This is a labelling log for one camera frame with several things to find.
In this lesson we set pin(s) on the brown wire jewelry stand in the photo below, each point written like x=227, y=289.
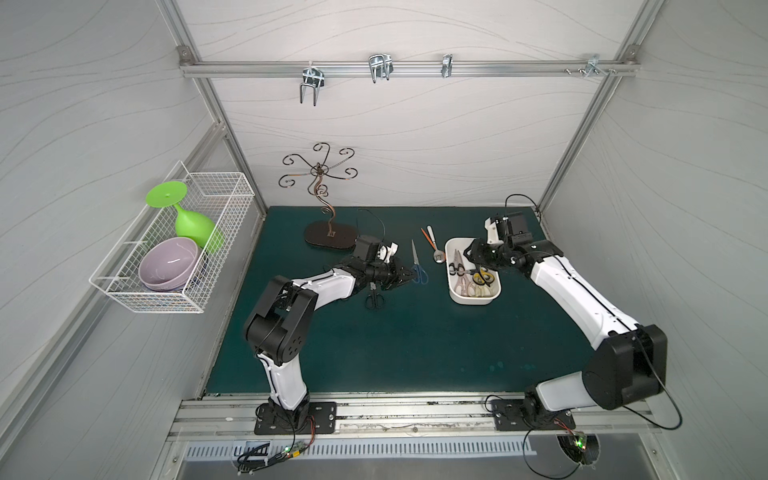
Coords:
x=328, y=233

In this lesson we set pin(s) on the orange stick utensil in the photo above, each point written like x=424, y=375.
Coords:
x=427, y=238

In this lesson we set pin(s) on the purple bowl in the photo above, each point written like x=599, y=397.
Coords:
x=169, y=264

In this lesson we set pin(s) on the white slotted cable duct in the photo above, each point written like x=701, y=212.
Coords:
x=368, y=448

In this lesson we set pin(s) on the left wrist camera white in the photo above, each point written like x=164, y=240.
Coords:
x=386, y=252

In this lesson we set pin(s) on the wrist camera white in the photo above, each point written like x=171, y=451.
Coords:
x=386, y=252
x=492, y=229

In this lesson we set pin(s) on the metal spoon white handle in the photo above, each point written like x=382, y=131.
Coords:
x=438, y=255

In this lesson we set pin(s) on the cream handled scissors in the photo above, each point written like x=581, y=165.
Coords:
x=481, y=291

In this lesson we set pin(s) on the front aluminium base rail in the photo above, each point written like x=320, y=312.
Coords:
x=358, y=415

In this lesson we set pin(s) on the horizontal aluminium rail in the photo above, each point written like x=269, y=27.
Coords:
x=402, y=69

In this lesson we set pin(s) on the blue handled scissors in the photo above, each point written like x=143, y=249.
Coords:
x=420, y=276

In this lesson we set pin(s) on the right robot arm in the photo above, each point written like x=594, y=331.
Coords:
x=629, y=360

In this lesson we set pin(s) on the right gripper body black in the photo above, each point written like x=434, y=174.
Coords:
x=480, y=257

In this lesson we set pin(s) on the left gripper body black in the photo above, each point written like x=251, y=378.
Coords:
x=392, y=274

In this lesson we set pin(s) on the yellow black handled scissors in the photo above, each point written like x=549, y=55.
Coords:
x=483, y=277

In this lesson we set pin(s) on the looped metal hook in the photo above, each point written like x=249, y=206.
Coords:
x=380, y=66

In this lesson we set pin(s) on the green plastic goblet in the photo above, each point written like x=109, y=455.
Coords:
x=189, y=224

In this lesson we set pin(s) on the black handled steel scissors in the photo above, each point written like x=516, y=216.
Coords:
x=374, y=299

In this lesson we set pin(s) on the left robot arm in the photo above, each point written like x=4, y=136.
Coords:
x=278, y=326

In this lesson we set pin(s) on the white storage box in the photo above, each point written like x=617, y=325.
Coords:
x=461, y=244

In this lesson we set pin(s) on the small flat metal hook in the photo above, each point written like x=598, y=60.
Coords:
x=446, y=66

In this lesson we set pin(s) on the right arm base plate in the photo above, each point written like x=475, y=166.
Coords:
x=522, y=415

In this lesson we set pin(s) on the pink kitchen scissors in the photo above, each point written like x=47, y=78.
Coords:
x=463, y=285

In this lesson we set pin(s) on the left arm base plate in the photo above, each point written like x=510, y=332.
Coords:
x=317, y=417

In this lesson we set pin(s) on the black handled kitchen shears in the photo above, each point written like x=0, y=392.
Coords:
x=456, y=266

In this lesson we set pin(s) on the white wire basket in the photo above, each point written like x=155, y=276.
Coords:
x=224, y=197

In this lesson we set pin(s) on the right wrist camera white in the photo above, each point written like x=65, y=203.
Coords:
x=492, y=229

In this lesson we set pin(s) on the right end metal hook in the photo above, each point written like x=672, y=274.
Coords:
x=592, y=68

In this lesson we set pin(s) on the double prong metal hook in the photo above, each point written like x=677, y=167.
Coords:
x=313, y=80

